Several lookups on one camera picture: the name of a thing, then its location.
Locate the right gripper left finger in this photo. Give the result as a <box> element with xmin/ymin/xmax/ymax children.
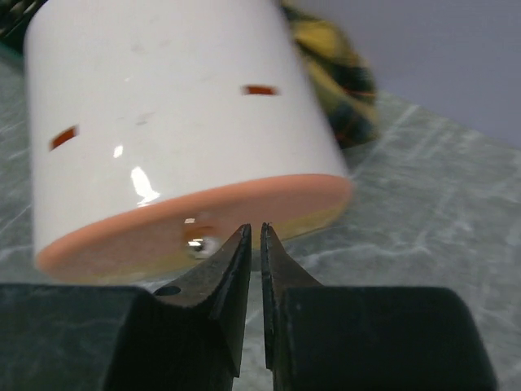
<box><xmin>1</xmin><ymin>225</ymin><xmax>252</xmax><ymax>390</ymax></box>

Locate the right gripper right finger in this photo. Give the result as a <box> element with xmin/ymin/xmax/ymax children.
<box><xmin>260</xmin><ymin>224</ymin><xmax>498</xmax><ymax>390</ymax></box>

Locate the round cream drawer organizer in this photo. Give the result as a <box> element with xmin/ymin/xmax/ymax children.
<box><xmin>24</xmin><ymin>1</ymin><xmax>352</xmax><ymax>283</ymax></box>

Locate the yellow plaid cloth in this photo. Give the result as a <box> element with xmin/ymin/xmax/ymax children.
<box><xmin>280</xmin><ymin>1</ymin><xmax>379</xmax><ymax>149</ymax></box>

